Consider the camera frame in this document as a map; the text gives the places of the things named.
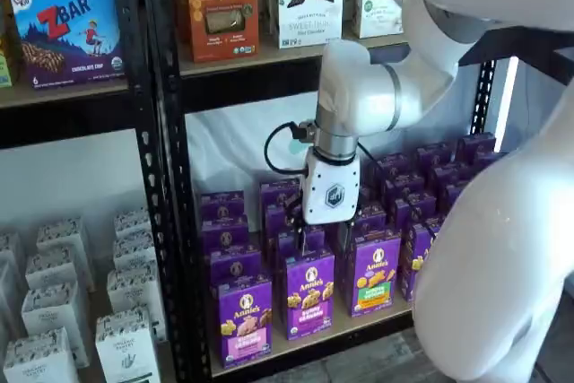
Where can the purple box pink patch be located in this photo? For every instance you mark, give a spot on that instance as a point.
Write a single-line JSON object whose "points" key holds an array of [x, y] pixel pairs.
{"points": [[224, 235], [222, 206], [235, 266]]}

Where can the black metal shelving rack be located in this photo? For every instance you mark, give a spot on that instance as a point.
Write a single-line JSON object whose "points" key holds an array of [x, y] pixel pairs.
{"points": [[67, 120], [269, 89]]}

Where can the purple Annie's snack box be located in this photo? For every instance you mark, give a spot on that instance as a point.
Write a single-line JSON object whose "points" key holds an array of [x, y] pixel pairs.
{"points": [[475, 145], [489, 161]]}

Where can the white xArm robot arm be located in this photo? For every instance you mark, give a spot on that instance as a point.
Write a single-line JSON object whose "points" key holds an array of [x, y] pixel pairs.
{"points": [[493, 266]]}

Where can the purple box green patch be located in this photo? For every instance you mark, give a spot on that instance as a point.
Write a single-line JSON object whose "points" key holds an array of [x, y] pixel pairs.
{"points": [[374, 217], [374, 275]]}

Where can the yellow Bobo's box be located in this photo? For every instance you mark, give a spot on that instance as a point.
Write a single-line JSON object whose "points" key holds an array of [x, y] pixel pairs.
{"points": [[4, 20]]}

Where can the purple box violet patch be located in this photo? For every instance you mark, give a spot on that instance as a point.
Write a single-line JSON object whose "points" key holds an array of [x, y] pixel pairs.
{"points": [[275, 215], [284, 241], [309, 298], [278, 190]]}

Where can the white plastic backdrop sheet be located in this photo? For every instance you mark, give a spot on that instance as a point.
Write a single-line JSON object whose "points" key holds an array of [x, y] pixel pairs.
{"points": [[224, 154]]}

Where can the white organic pantry box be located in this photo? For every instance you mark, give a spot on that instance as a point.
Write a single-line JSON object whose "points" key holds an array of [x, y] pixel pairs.
{"points": [[134, 248], [51, 268], [63, 235], [132, 221], [127, 347], [40, 360], [54, 311], [134, 284]]}

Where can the purple box yellow patch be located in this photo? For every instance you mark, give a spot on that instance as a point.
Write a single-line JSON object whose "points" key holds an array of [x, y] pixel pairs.
{"points": [[403, 185], [412, 210], [392, 165], [417, 266]]}

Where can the purple Neapolitan Bunny Grahams box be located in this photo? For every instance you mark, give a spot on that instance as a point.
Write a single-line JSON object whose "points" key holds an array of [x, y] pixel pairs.
{"points": [[244, 311]]}

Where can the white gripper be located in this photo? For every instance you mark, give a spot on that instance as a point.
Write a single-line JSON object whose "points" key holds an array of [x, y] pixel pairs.
{"points": [[329, 190]]}

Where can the purple box brown patch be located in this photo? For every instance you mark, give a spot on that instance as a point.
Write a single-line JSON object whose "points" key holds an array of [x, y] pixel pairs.
{"points": [[453, 197], [435, 156], [448, 174]]}

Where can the Z Bar chocolate chip box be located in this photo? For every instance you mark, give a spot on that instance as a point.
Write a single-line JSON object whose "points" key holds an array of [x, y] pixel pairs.
{"points": [[67, 37]]}

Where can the orange Revival snack box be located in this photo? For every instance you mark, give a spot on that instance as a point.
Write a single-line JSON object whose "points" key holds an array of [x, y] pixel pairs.
{"points": [[222, 6]]}

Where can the wooden shelf board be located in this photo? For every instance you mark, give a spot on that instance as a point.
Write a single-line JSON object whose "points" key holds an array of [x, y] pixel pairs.
{"points": [[251, 64], [314, 347], [165, 365], [67, 96]]}

